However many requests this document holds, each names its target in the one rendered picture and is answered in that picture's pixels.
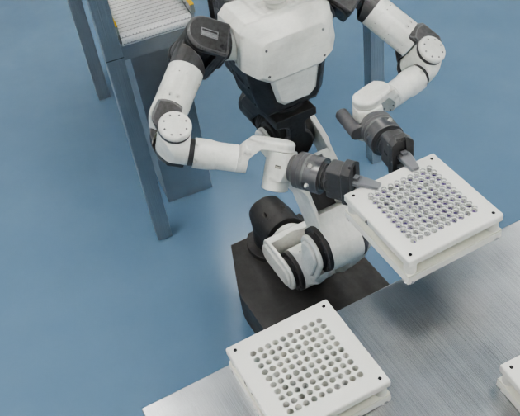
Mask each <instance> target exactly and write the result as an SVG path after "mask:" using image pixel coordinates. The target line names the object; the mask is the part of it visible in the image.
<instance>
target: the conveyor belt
mask: <svg viewBox="0 0 520 416"><path fill-rule="evenodd" d="M108 3H109V6H110V9H111V14H112V17H113V19H114V21H115V23H116V24H117V27H118V31H119V33H120V37H121V41H122V46H126V45H131V44H134V43H136V42H140V41H142V40H147V39H150V38H153V37H155V36H159V35H163V34H167V33H169V32H172V31H177V30H180V29H182V28H186V26H187V23H188V22H189V21H190V20H191V14H190V12H189V11H188V10H187V8H186V7H185V5H184V4H183V2H182V0H108Z"/></svg>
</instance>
